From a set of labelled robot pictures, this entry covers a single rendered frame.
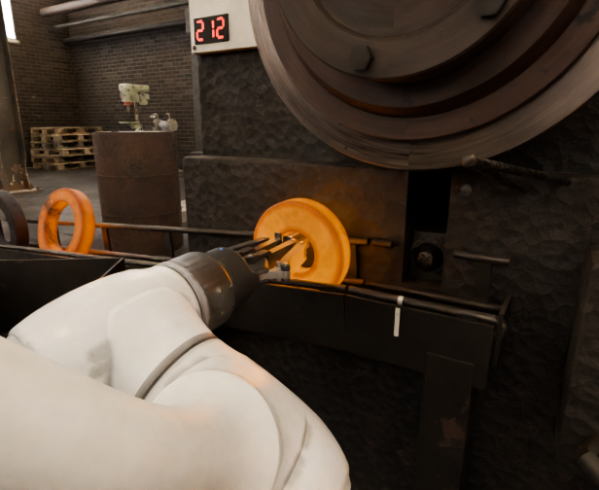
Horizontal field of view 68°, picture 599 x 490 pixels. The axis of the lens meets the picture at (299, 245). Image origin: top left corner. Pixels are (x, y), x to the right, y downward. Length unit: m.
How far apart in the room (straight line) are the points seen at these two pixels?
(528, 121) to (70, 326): 0.47
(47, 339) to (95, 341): 0.03
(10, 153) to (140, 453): 7.23
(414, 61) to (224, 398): 0.34
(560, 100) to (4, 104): 7.19
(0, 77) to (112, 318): 7.11
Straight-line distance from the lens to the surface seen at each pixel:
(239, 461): 0.30
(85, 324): 0.38
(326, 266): 0.64
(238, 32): 0.85
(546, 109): 0.52
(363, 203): 0.68
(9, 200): 1.33
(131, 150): 3.26
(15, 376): 0.21
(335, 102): 0.57
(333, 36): 0.50
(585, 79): 0.53
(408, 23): 0.48
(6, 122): 7.41
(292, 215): 0.65
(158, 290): 0.41
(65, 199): 1.17
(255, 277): 0.52
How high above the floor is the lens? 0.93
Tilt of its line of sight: 15 degrees down
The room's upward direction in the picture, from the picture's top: straight up
